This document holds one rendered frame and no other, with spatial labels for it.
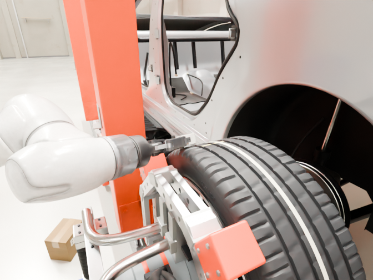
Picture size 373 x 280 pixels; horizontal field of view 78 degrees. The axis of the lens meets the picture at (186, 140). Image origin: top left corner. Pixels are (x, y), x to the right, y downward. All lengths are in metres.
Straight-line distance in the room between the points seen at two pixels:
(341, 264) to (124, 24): 0.88
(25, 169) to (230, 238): 0.32
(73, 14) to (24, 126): 2.36
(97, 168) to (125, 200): 0.70
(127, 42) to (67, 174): 0.60
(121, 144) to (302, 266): 0.40
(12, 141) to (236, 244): 0.43
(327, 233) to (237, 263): 0.22
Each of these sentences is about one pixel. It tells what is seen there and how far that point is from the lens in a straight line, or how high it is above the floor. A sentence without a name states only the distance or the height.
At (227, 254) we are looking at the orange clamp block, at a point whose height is 1.14.
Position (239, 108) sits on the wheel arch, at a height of 1.16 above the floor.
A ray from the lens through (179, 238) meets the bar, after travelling 0.61.
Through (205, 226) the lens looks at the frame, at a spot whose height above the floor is 1.11.
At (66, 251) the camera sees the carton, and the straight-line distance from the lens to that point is 1.94.
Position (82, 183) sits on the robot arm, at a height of 1.22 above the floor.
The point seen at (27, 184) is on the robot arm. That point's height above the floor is 1.25.
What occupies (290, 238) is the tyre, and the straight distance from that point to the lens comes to 0.50.
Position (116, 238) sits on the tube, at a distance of 0.62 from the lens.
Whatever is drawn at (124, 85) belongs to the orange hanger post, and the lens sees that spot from 0.92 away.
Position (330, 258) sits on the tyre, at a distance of 0.56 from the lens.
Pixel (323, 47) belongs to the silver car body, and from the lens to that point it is 0.74.
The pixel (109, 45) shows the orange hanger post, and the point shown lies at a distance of 0.89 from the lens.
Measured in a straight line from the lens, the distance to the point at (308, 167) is 0.95.
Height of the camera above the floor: 1.45
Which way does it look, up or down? 24 degrees down
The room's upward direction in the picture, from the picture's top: straight up
